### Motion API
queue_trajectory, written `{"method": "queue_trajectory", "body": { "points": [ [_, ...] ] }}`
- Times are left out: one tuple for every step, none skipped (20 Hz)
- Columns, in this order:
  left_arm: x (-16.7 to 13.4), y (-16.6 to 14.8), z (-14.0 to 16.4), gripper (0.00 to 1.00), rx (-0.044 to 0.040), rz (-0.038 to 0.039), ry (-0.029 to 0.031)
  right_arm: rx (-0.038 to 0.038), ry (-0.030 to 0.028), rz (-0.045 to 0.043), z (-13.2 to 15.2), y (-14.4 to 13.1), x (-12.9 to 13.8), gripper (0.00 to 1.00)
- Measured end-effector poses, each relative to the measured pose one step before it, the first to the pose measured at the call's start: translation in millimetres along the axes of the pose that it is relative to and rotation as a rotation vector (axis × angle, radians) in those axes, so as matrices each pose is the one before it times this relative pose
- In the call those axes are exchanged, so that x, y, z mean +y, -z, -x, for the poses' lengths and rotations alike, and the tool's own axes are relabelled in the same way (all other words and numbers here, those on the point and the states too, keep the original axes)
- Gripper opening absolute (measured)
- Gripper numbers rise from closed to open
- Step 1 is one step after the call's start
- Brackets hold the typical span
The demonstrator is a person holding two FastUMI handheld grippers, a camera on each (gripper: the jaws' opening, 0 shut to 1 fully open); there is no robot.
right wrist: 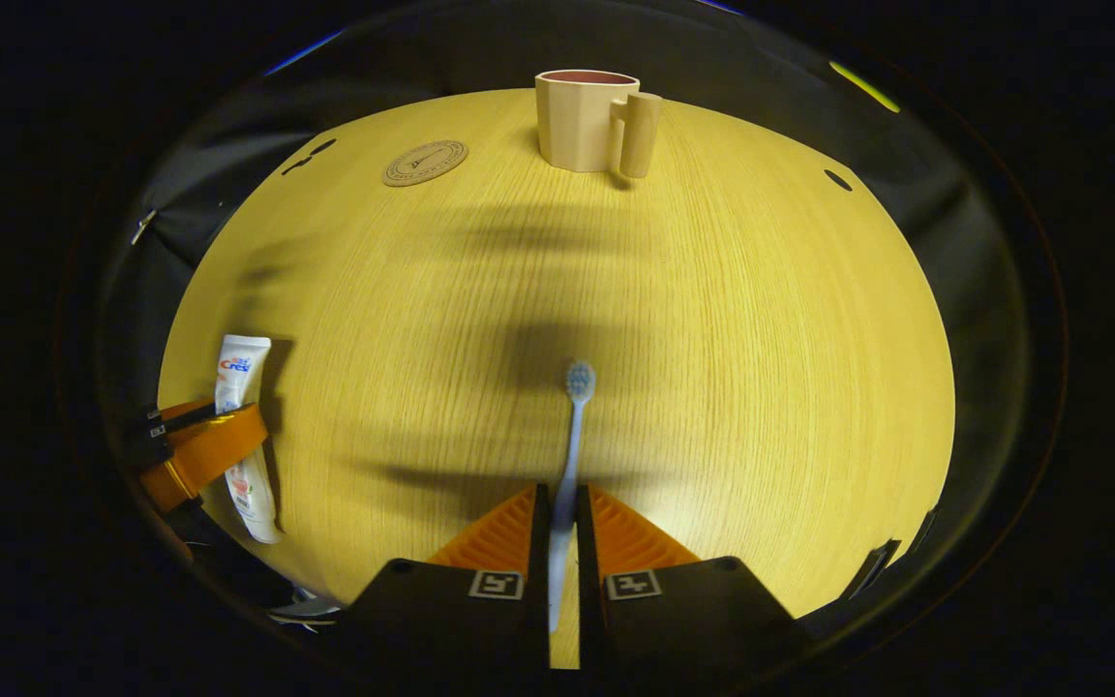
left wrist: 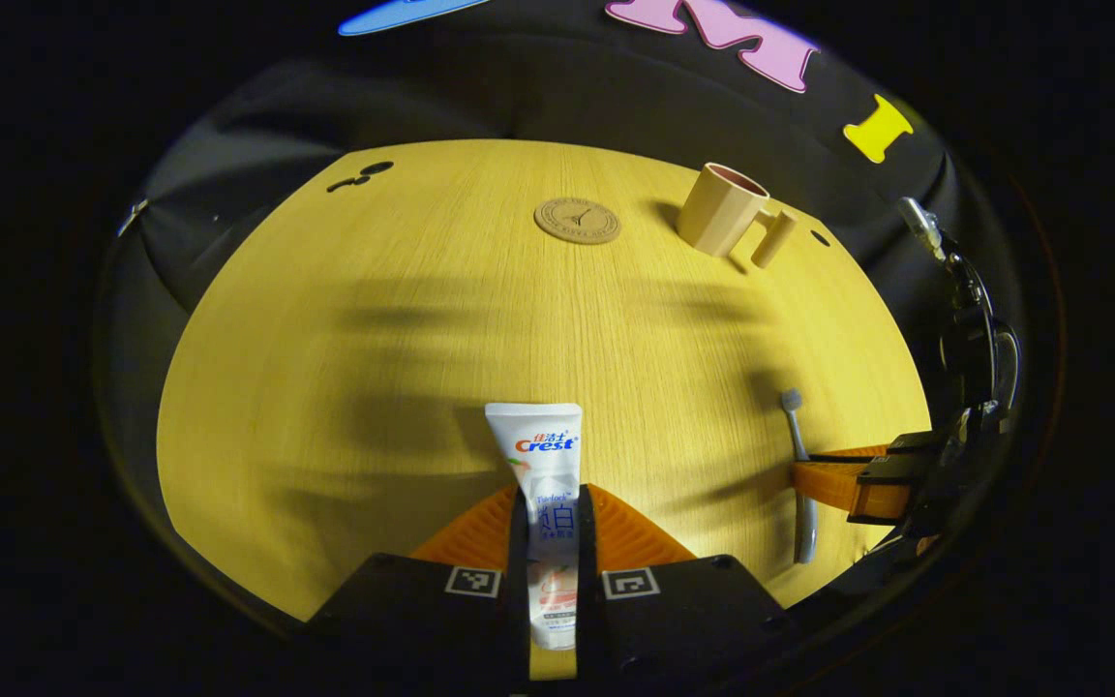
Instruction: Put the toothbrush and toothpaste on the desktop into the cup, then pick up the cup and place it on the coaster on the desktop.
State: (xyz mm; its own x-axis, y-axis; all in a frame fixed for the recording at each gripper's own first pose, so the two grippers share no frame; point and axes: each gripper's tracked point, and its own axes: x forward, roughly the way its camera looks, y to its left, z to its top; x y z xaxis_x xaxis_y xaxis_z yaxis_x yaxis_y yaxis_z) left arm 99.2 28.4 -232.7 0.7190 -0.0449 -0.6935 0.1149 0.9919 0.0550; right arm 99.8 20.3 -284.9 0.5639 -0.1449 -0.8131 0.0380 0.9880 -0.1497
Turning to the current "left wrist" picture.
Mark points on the wooden desktop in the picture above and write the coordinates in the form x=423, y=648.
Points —
x=422, y=319

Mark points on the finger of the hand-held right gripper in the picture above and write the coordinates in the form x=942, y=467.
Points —
x=828, y=484

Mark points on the grey toothbrush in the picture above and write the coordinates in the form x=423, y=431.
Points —
x=799, y=445

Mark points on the silver metal clip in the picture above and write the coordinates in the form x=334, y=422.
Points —
x=132, y=215

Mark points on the beige cup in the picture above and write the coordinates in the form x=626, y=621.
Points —
x=717, y=213

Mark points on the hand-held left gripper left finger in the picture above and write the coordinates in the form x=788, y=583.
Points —
x=517, y=581

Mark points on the round brown coaster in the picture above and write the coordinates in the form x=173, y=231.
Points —
x=577, y=221

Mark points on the black backdrop cloth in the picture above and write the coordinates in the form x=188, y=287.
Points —
x=519, y=87

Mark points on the white toothpaste tube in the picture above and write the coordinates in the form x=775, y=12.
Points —
x=543, y=455

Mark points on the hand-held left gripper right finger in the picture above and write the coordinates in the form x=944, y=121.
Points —
x=587, y=581

